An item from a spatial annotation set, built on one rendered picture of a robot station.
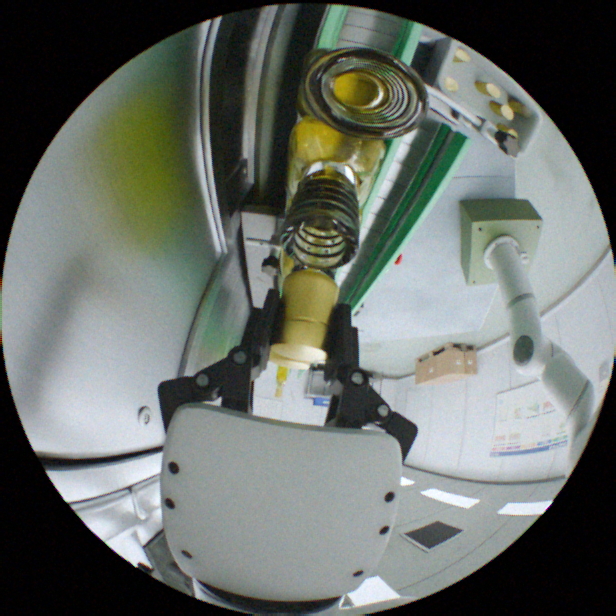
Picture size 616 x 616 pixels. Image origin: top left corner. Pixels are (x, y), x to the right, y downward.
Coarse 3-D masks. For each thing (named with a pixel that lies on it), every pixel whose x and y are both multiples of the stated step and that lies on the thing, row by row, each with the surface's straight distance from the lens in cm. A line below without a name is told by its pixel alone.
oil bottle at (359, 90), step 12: (324, 48) 12; (336, 48) 12; (312, 60) 11; (300, 84) 12; (336, 84) 13; (348, 84) 13; (360, 84) 13; (372, 84) 13; (300, 96) 11; (348, 96) 13; (360, 96) 13; (372, 96) 13; (300, 108) 12; (312, 120) 12
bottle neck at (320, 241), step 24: (312, 168) 11; (336, 168) 10; (312, 192) 8; (336, 192) 8; (288, 216) 8; (312, 216) 7; (336, 216) 7; (288, 240) 8; (312, 240) 9; (336, 240) 9; (312, 264) 9; (336, 264) 8
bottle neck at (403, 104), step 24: (360, 48) 6; (312, 72) 5; (336, 72) 7; (360, 72) 9; (384, 72) 6; (408, 72) 6; (312, 96) 5; (336, 96) 9; (384, 96) 9; (408, 96) 6; (336, 120) 5; (360, 120) 6; (384, 120) 6; (408, 120) 6
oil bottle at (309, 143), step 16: (304, 128) 12; (320, 128) 12; (288, 144) 13; (304, 144) 12; (320, 144) 11; (336, 144) 11; (352, 144) 12; (368, 144) 12; (288, 160) 12; (304, 160) 12; (320, 160) 11; (336, 160) 11; (352, 160) 11; (368, 160) 12; (288, 176) 13; (368, 176) 12; (288, 192) 13; (368, 192) 13
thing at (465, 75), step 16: (448, 48) 42; (464, 48) 46; (448, 64) 40; (464, 64) 50; (480, 64) 50; (464, 80) 49; (480, 80) 52; (496, 80) 53; (512, 80) 49; (448, 96) 39; (464, 96) 48; (480, 96) 51; (512, 96) 56; (480, 112) 50; (512, 112) 56; (512, 128) 54; (528, 128) 52; (528, 144) 50
